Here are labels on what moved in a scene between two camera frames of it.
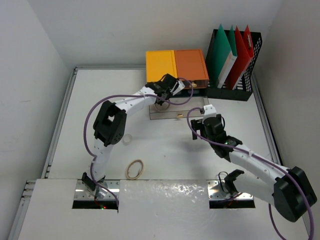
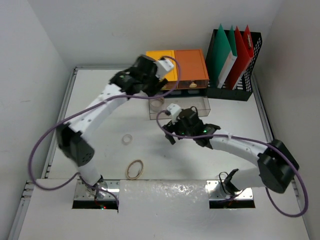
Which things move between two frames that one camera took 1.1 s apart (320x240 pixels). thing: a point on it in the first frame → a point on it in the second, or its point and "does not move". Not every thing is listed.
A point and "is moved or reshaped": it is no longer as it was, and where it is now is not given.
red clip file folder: (244, 55) does not move
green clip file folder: (224, 57) does not move
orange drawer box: (190, 64) does not move
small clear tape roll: (127, 139) does not move
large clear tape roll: (164, 106) is moved or reshaped
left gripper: (169, 95) → (156, 82)
